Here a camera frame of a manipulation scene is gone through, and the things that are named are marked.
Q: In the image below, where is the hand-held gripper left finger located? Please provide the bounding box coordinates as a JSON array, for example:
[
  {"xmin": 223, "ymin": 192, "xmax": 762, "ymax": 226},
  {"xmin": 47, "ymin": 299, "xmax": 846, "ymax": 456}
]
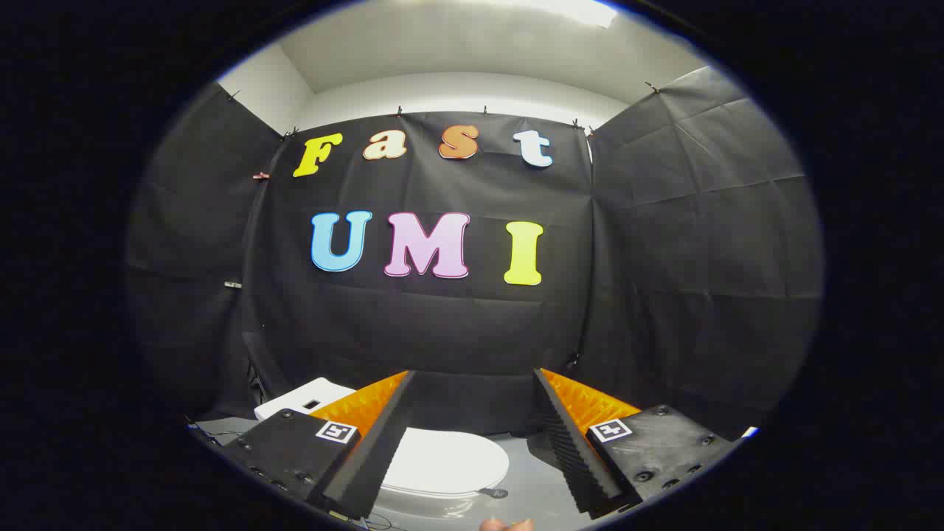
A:
[{"xmin": 221, "ymin": 370, "xmax": 416, "ymax": 520}]

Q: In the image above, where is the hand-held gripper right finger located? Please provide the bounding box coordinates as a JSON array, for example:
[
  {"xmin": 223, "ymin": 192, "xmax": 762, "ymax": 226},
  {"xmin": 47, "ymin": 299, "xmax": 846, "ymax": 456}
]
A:
[{"xmin": 532, "ymin": 367, "xmax": 740, "ymax": 517}]

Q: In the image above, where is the white toilet lid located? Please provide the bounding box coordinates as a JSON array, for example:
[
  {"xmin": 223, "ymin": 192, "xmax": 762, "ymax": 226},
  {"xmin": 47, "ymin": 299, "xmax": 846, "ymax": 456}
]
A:
[{"xmin": 380, "ymin": 428, "xmax": 511, "ymax": 499}]

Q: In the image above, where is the white toilet body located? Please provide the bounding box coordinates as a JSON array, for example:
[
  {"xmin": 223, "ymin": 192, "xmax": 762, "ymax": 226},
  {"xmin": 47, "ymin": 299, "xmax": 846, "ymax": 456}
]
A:
[{"xmin": 254, "ymin": 378, "xmax": 510, "ymax": 521}]

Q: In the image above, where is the black backdrop cloth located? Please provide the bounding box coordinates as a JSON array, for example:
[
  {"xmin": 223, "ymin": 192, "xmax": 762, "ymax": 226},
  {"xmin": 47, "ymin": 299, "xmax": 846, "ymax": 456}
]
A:
[{"xmin": 125, "ymin": 66, "xmax": 825, "ymax": 443}]

